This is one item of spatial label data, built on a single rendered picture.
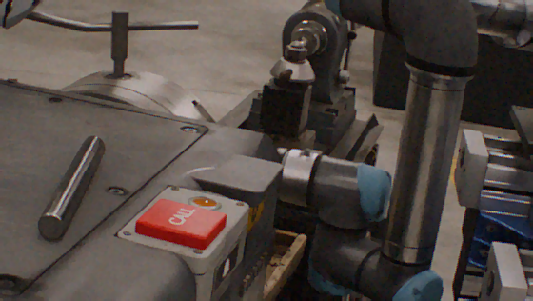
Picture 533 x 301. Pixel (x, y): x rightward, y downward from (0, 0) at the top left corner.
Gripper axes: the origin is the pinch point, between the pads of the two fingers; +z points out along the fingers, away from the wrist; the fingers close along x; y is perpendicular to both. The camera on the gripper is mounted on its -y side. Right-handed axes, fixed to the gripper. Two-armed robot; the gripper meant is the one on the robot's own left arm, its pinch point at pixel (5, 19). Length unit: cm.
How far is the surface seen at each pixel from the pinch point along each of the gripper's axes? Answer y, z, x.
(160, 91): 7.6, 0.7, -20.8
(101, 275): -49, -7, -35
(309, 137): 68, 18, -36
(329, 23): 121, 11, -24
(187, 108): 8.4, 1.0, -24.7
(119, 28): 7.6, -3.8, -12.4
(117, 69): 7.9, 1.1, -14.4
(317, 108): 117, 28, -31
